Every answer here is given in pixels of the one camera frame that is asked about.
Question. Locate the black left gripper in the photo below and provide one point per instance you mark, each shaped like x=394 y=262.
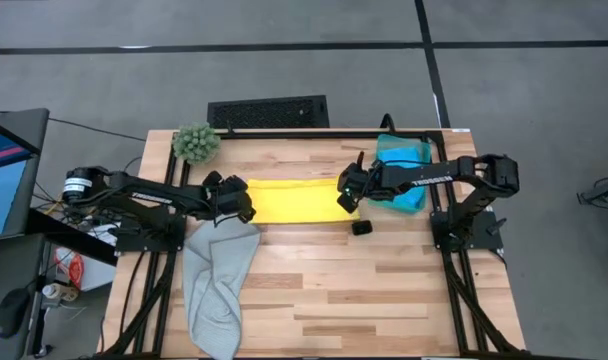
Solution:
x=231 y=200

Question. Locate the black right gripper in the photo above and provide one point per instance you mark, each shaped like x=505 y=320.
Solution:
x=359 y=180

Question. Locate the blue microfiber towel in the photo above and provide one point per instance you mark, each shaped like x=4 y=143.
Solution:
x=399 y=155
x=409 y=200

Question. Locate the yellow microfiber towel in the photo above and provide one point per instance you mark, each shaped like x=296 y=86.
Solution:
x=299 y=200

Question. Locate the grey microfiber towel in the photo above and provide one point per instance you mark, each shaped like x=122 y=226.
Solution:
x=214 y=300

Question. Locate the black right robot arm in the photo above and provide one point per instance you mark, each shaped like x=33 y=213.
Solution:
x=434 y=177

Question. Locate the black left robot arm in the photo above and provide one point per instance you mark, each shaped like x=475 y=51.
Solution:
x=149 y=197

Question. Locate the black rounded box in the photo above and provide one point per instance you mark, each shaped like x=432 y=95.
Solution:
x=213 y=178
x=362 y=227

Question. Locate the teal translucent plastic bin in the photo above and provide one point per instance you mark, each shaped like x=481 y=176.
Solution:
x=399 y=139

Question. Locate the green potted plant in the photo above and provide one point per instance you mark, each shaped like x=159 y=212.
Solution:
x=196 y=144

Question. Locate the white box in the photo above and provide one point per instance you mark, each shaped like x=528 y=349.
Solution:
x=99 y=272

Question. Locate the red white package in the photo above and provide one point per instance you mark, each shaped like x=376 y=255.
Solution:
x=74 y=270

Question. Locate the beige tape roll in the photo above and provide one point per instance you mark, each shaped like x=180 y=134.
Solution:
x=54 y=292

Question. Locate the computer monitor blue screen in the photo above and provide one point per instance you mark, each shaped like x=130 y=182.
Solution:
x=6 y=175

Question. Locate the dark grey desk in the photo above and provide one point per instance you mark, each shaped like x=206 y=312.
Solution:
x=14 y=265

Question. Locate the black computer mouse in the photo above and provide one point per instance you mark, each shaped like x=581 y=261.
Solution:
x=10 y=312

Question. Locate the black clamp mount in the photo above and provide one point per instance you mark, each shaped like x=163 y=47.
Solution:
x=388 y=122

